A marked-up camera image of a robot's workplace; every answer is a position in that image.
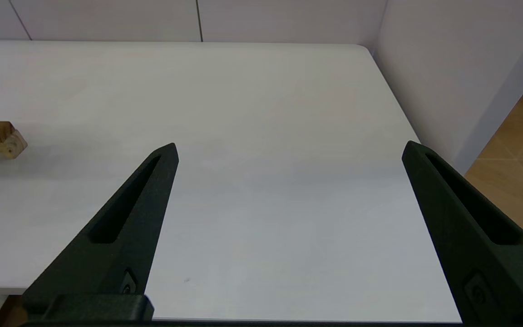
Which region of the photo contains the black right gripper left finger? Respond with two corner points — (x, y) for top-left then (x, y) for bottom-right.
(22, 143), (179, 314)

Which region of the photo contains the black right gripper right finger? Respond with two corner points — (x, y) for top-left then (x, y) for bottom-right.
(401, 140), (523, 324)

